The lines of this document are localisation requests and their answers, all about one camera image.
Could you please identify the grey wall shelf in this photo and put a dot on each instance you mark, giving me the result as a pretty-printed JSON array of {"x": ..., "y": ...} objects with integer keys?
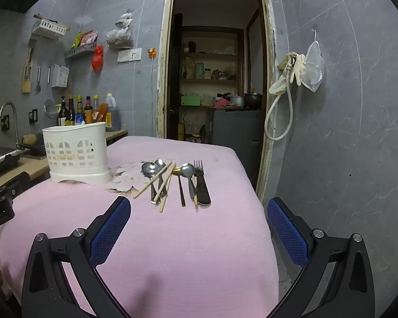
[{"x": 79, "y": 52}]

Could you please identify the clear plastic bag on hook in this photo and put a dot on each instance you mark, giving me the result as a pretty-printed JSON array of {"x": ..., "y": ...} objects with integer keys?
[{"x": 315, "y": 69}]

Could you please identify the white plastic utensil holder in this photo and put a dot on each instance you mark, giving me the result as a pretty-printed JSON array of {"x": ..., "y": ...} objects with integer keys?
[{"x": 76, "y": 139}]

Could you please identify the dark wooden door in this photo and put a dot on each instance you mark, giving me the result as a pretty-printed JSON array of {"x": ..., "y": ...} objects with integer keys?
[{"x": 174, "y": 73}]

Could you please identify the white wall pouch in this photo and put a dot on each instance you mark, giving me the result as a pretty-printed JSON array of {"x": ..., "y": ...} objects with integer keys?
[{"x": 60, "y": 76}]

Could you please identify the yellow snack packet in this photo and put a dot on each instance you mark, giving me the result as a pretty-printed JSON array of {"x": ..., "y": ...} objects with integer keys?
[{"x": 77, "y": 39}]

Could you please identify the orange plug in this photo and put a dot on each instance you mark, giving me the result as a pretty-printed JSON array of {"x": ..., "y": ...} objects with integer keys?
[{"x": 152, "y": 52}]

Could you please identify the steel pot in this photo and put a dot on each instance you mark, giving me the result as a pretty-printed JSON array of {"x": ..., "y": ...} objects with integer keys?
[{"x": 237, "y": 102}]

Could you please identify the clear bag of dried goods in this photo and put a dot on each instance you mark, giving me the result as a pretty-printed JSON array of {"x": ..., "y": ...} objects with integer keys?
[{"x": 119, "y": 38}]

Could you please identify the large dark oil jug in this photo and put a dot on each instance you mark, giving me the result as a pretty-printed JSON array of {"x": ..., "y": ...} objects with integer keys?
[{"x": 112, "y": 116}]

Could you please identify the black wall socket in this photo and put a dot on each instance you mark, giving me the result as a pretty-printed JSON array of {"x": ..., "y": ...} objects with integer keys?
[
  {"x": 5, "y": 121},
  {"x": 33, "y": 115}
]

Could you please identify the steel faucet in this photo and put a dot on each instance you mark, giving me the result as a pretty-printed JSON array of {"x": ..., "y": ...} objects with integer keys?
[{"x": 16, "y": 122}]

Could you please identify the cream rubber glove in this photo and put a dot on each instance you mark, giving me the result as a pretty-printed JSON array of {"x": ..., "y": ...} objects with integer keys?
[
  {"x": 277, "y": 84},
  {"x": 301, "y": 69}
]

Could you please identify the pink floral tablecloth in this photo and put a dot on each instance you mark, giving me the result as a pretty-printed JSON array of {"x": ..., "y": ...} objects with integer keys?
[{"x": 185, "y": 238}]

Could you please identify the dark pot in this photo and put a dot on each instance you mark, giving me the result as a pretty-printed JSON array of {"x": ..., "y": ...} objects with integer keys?
[{"x": 253, "y": 101}]

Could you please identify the worn door frame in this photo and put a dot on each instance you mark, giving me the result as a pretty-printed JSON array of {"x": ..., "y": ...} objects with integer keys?
[{"x": 163, "y": 56}]

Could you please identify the black dish rack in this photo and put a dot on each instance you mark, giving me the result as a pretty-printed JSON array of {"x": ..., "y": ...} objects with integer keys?
[{"x": 36, "y": 150}]

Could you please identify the tan sponge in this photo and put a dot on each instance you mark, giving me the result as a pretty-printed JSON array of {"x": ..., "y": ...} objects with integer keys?
[{"x": 30, "y": 138}]

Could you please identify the white wall basket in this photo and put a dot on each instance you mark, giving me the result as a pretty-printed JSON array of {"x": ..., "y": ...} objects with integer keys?
[{"x": 49, "y": 28}]

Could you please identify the black cooktop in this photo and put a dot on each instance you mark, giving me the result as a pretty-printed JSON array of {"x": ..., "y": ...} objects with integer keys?
[{"x": 3, "y": 160}]

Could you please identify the grey cabinet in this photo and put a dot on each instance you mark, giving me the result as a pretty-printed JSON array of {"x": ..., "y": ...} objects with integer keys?
[{"x": 237, "y": 129}]

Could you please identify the pink cloth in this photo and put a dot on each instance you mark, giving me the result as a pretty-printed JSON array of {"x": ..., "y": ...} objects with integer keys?
[{"x": 223, "y": 102}]

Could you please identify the wooden knife holder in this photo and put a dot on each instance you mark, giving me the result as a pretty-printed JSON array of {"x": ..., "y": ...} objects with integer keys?
[{"x": 27, "y": 79}]

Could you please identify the hanging mesh strainer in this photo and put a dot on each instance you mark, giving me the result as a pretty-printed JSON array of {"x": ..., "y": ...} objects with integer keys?
[{"x": 52, "y": 110}]

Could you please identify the red snack packet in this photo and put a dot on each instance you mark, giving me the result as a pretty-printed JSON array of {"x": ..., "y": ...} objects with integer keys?
[{"x": 89, "y": 38}]

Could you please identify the green jar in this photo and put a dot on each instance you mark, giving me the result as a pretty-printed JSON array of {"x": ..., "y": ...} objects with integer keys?
[{"x": 199, "y": 71}]

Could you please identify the gold spoon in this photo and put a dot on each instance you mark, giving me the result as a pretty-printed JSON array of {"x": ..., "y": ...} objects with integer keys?
[{"x": 175, "y": 171}]

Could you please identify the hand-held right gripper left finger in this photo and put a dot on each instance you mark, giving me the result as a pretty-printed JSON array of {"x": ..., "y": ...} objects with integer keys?
[{"x": 111, "y": 232}]

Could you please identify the green box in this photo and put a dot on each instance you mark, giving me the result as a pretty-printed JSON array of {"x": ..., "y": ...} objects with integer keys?
[{"x": 190, "y": 101}]

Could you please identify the white wall socket panel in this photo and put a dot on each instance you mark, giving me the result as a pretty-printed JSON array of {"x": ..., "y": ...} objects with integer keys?
[{"x": 129, "y": 55}]

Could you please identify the wooden shelf unit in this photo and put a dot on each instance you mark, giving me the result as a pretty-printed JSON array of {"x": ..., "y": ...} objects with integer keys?
[{"x": 212, "y": 54}]

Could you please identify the hanging steel peeler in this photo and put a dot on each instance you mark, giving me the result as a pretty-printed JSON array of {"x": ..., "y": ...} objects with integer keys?
[{"x": 38, "y": 82}]

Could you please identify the red plastic bag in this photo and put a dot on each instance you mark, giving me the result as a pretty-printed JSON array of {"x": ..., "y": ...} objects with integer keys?
[{"x": 98, "y": 60}]

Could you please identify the yellow bottle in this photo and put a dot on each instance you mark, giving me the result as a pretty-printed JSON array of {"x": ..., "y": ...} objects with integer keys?
[{"x": 181, "y": 132}]

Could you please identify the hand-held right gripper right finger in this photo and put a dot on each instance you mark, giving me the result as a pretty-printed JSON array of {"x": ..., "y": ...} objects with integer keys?
[{"x": 287, "y": 232}]

